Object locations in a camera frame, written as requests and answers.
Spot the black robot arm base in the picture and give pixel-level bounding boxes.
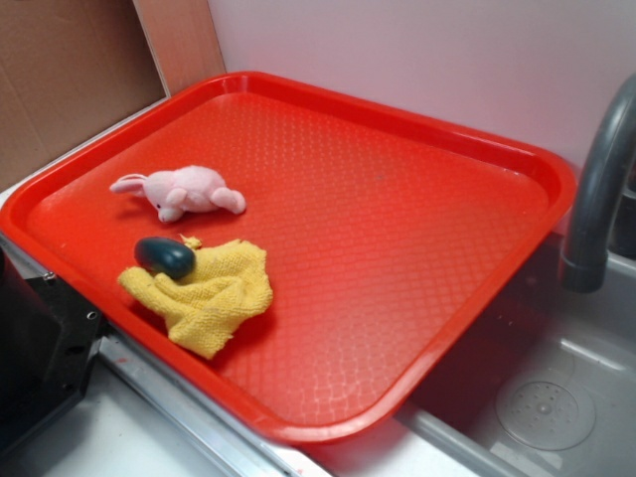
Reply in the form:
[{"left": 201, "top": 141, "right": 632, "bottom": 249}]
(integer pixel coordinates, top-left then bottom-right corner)
[{"left": 1, "top": 253, "right": 103, "bottom": 456}]

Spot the dark green plastic pickle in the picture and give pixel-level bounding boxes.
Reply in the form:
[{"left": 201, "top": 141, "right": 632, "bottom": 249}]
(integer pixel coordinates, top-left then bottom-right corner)
[{"left": 134, "top": 237, "right": 196, "bottom": 279}]

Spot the red plastic tray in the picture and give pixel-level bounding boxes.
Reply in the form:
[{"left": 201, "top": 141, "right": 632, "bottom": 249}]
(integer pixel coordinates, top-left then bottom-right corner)
[{"left": 1, "top": 73, "right": 575, "bottom": 444}]

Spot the yellow cloth rag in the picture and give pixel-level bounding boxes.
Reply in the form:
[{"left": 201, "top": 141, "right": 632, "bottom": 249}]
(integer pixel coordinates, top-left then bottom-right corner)
[{"left": 117, "top": 237, "right": 273, "bottom": 360}]

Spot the pink plush bunny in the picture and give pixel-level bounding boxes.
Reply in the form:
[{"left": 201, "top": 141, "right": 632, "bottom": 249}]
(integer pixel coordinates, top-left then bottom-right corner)
[{"left": 109, "top": 166, "right": 246, "bottom": 224}]

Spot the wooden board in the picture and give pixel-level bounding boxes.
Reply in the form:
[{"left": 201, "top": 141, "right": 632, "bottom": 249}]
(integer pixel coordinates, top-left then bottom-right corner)
[{"left": 133, "top": 0, "right": 226, "bottom": 96}]

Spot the grey toy sink basin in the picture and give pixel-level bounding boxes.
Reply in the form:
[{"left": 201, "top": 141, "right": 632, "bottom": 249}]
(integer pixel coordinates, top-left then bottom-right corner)
[{"left": 398, "top": 236, "right": 635, "bottom": 476}]

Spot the grey toy faucet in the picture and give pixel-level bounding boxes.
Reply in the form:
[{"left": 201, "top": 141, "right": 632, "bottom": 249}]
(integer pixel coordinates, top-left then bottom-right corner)
[{"left": 558, "top": 76, "right": 635, "bottom": 293}]

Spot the brown cardboard panel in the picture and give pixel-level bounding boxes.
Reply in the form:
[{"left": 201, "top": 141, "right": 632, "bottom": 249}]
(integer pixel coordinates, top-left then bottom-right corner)
[{"left": 1, "top": 1, "right": 165, "bottom": 189}]

